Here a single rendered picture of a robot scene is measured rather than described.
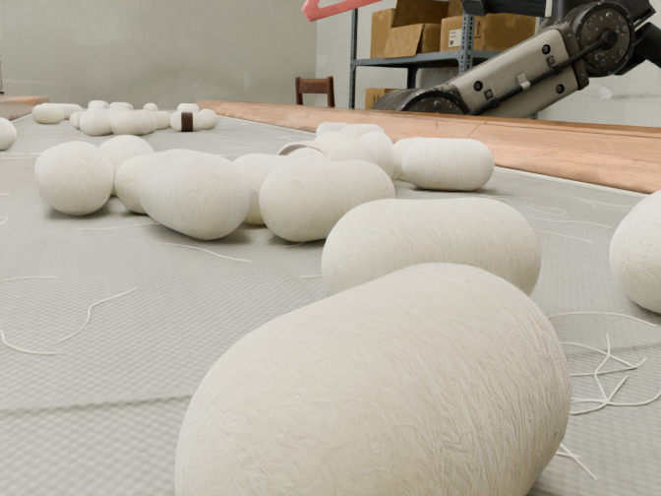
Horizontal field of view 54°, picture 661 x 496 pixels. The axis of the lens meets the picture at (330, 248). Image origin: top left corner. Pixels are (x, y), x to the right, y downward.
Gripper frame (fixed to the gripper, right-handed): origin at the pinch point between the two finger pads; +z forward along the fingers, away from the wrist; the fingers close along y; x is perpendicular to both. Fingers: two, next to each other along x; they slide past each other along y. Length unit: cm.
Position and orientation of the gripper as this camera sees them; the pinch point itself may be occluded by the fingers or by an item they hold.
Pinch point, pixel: (312, 11)
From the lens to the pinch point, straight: 70.4
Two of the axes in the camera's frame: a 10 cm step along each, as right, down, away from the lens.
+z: -7.5, 6.6, -1.1
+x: 5.8, 7.2, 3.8
